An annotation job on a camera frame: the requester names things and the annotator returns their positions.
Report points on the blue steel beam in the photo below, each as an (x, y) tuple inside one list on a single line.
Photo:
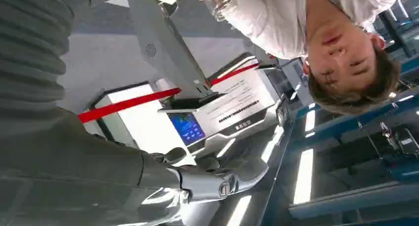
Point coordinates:
[(353, 118)]

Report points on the clear glass jar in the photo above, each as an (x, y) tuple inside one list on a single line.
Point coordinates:
[(217, 1)]

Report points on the red barrier belt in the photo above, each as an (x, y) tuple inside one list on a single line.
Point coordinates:
[(131, 103)]

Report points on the grey stand column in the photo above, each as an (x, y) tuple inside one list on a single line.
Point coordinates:
[(163, 37)]

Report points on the long ceiling light panel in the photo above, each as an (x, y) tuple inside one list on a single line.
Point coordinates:
[(303, 177)]

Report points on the white cabinet with black edge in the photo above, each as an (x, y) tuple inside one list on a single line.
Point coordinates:
[(144, 126)]

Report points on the white terminal with blue screen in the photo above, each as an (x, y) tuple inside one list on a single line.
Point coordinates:
[(242, 100)]

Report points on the ribbed grey right arm sleeve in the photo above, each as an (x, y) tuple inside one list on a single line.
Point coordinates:
[(29, 54)]

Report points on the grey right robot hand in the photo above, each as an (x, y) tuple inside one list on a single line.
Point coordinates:
[(65, 172)]

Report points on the person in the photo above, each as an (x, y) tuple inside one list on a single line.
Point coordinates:
[(278, 21)]

